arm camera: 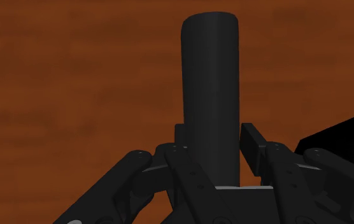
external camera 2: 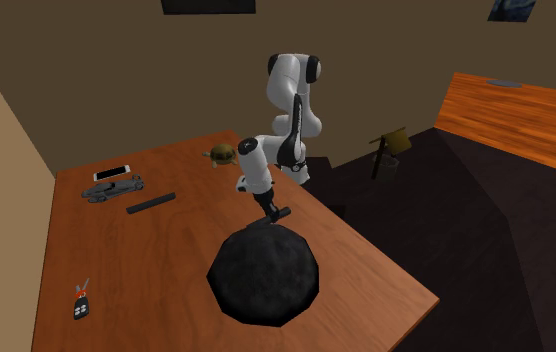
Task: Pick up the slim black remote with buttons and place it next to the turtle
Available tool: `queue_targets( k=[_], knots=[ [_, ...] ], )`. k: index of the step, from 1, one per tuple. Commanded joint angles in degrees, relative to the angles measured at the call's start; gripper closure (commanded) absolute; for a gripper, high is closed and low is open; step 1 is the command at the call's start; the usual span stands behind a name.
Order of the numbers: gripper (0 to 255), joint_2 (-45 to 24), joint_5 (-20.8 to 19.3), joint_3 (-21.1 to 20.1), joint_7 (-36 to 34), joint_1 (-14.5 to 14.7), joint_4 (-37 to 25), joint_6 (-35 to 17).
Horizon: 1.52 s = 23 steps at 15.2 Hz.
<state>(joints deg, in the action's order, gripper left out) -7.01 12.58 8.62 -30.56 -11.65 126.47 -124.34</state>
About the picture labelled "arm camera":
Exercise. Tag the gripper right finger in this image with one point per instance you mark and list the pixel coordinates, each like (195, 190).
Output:
(284, 164)

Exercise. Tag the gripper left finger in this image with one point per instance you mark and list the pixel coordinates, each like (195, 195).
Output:
(183, 167)

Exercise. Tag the black cylinder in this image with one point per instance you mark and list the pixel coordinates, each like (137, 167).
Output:
(210, 93)

